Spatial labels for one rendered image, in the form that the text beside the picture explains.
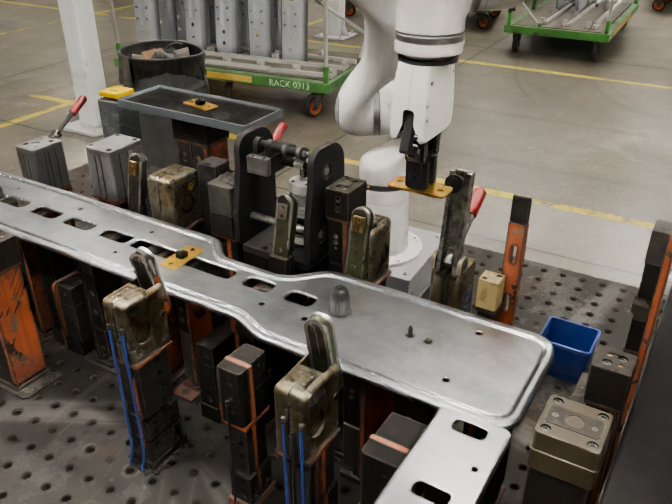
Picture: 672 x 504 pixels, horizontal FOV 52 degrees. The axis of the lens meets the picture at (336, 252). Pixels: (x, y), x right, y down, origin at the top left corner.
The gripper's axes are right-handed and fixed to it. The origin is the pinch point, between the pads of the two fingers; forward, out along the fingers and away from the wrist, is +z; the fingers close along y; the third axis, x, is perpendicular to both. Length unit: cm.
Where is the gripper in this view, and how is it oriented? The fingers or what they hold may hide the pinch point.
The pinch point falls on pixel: (421, 170)
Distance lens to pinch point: 94.3
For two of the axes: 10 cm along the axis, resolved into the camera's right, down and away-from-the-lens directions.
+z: 0.0, 8.7, 4.9
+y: -5.1, 4.2, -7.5
